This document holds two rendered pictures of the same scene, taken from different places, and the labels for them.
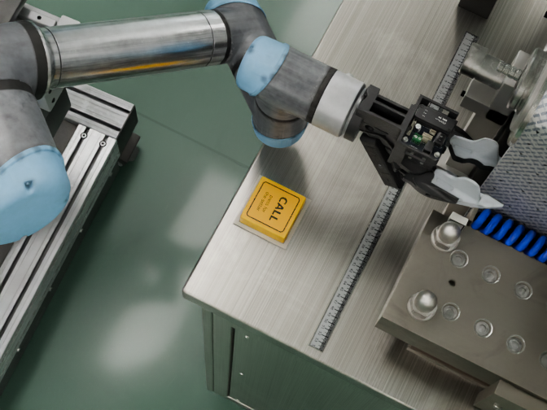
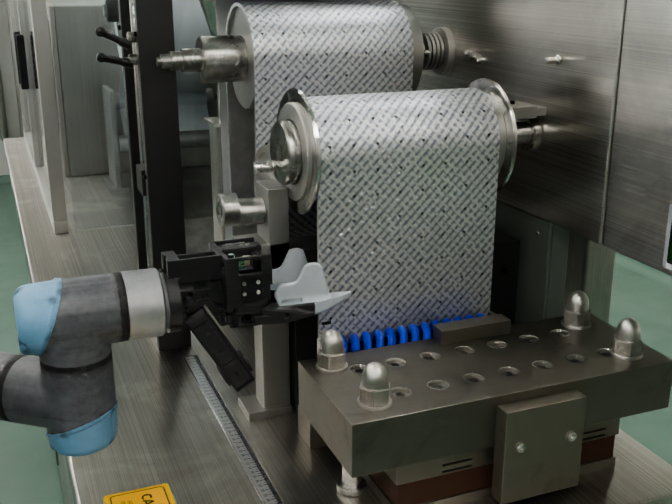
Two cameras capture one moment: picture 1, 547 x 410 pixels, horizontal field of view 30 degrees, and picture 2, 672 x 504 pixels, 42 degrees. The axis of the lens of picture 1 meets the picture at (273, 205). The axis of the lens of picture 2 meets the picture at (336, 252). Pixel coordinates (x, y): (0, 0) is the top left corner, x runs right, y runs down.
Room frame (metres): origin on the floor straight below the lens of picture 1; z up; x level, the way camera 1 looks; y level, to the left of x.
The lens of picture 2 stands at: (-0.27, 0.35, 1.46)
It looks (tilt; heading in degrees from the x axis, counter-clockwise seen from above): 18 degrees down; 320
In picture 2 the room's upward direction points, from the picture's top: straight up
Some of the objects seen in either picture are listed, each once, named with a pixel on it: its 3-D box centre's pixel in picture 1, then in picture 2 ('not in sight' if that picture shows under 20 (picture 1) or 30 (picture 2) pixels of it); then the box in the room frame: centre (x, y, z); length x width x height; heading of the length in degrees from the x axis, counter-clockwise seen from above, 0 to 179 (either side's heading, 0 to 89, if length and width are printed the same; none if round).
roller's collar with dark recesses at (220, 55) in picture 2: not in sight; (221, 59); (0.78, -0.33, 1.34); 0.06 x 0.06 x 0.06; 72
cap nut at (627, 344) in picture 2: not in sight; (628, 336); (0.23, -0.51, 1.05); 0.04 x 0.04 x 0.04
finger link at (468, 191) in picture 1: (469, 188); (314, 286); (0.46, -0.23, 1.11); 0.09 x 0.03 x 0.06; 63
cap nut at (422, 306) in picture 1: (425, 302); (374, 382); (0.32, -0.20, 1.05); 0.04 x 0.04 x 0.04
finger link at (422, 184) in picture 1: (431, 176); (274, 309); (0.48, -0.19, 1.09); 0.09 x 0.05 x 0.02; 63
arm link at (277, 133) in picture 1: (276, 100); (66, 396); (0.58, 0.02, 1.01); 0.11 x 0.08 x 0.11; 33
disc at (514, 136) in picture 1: (539, 85); (297, 151); (0.54, -0.27, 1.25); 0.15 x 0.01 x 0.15; 162
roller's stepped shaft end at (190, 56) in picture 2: not in sight; (178, 60); (0.80, -0.27, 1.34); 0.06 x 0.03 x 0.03; 72
